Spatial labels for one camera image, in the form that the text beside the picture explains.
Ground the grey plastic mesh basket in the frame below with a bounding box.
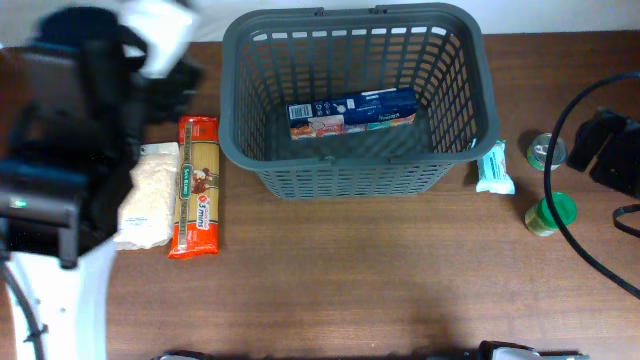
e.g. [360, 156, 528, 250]
[219, 3, 500, 199]

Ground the blue cardboard food box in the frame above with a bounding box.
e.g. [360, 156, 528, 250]
[286, 88, 418, 140]

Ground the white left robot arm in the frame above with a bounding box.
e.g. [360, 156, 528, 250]
[1, 41, 202, 359]

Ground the green white tissue pack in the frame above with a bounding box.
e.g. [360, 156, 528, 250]
[475, 140, 515, 195]

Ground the tin can with pull tab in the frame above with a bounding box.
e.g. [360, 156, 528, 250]
[526, 133, 569, 171]

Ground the green lid glass jar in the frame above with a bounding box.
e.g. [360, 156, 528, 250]
[524, 192, 578, 237]

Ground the clear bag of rice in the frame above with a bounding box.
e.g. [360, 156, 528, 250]
[113, 142, 179, 250]

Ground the orange spaghetti packet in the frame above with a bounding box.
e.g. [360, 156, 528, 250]
[168, 116, 221, 259]

